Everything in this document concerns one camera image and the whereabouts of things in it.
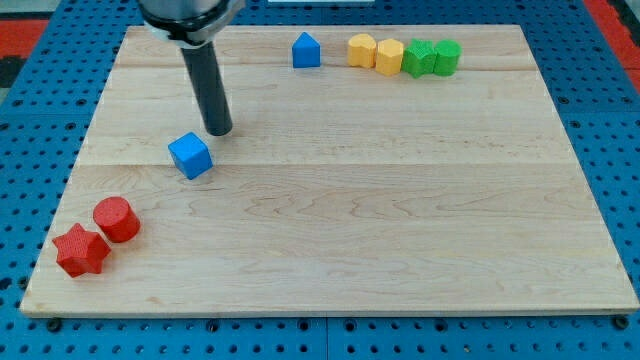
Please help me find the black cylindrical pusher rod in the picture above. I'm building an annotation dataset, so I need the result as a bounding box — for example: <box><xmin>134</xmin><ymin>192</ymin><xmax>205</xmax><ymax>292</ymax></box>
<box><xmin>181</xmin><ymin>43</ymin><xmax>233</xmax><ymax>136</ymax></box>

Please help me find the blue cube block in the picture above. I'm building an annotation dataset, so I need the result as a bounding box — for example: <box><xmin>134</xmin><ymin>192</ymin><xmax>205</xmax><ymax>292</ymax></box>
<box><xmin>168</xmin><ymin>132</ymin><xmax>213</xmax><ymax>180</ymax></box>

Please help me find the blue pentagon block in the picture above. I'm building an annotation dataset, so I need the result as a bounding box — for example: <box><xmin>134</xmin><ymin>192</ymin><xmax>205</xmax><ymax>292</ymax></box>
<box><xmin>292</xmin><ymin>32</ymin><xmax>321</xmax><ymax>68</ymax></box>

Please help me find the yellow heart block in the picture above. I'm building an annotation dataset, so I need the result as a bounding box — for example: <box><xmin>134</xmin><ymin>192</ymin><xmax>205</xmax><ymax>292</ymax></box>
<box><xmin>347</xmin><ymin>33</ymin><xmax>377</xmax><ymax>68</ymax></box>

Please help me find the red cylinder block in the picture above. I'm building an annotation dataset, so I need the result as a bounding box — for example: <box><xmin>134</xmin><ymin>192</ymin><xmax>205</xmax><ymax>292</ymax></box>
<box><xmin>93</xmin><ymin>196</ymin><xmax>141</xmax><ymax>243</ymax></box>

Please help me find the yellow hexagon block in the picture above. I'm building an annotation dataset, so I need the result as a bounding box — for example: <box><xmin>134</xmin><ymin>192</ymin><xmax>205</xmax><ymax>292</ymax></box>
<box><xmin>375</xmin><ymin>39</ymin><xmax>404</xmax><ymax>76</ymax></box>

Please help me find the green star block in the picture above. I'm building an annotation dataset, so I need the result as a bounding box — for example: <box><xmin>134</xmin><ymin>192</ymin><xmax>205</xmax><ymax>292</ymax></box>
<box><xmin>401</xmin><ymin>38</ymin><xmax>437</xmax><ymax>78</ymax></box>

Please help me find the light wooden board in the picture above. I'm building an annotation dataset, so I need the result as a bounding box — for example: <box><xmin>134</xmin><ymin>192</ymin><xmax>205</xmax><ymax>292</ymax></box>
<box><xmin>21</xmin><ymin>25</ymin><xmax>639</xmax><ymax>318</ymax></box>

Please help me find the red star block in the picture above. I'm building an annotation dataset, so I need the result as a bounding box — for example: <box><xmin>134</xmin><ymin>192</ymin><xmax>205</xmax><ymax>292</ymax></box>
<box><xmin>52</xmin><ymin>223</ymin><xmax>111</xmax><ymax>278</ymax></box>

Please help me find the green cylinder block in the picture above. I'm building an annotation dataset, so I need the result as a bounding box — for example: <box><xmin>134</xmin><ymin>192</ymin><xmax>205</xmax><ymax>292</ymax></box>
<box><xmin>433</xmin><ymin>39</ymin><xmax>462</xmax><ymax>76</ymax></box>

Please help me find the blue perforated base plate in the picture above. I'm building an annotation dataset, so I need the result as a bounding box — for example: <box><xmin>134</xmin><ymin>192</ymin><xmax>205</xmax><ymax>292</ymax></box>
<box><xmin>1</xmin><ymin>0</ymin><xmax>639</xmax><ymax>359</ymax></box>

